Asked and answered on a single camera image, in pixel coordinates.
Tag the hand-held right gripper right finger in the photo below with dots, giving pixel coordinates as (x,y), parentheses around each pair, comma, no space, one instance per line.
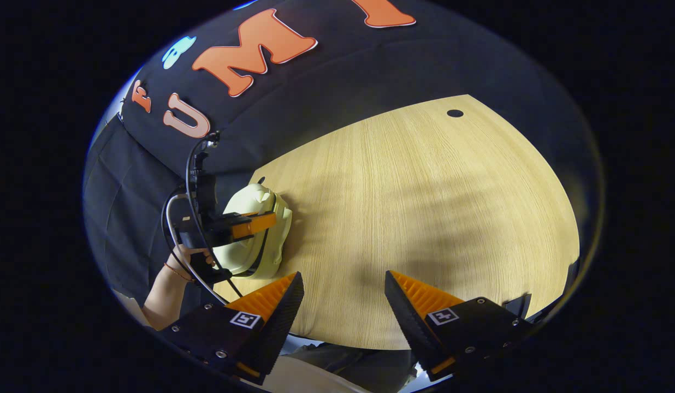
(411,327)

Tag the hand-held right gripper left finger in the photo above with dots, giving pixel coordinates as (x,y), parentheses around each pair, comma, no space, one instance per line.
(274,327)

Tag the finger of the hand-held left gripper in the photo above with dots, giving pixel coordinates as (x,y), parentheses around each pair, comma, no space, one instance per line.
(253,225)

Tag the pale yellow suitcase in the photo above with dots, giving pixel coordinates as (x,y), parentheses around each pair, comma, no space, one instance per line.
(250,256)

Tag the black backdrop cloth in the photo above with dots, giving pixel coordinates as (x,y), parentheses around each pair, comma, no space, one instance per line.
(370,71)

